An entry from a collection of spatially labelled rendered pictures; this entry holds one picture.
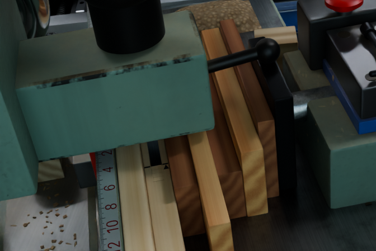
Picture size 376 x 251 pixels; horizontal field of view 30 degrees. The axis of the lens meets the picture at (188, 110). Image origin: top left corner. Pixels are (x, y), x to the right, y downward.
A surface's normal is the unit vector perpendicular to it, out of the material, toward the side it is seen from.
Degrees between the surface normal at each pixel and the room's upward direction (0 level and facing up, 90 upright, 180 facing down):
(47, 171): 90
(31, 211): 0
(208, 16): 14
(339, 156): 90
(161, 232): 0
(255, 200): 90
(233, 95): 0
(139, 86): 90
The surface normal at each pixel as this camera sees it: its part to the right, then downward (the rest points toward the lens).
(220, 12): -0.07, -0.64
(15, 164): 0.15, 0.58
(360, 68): -0.12, -0.80
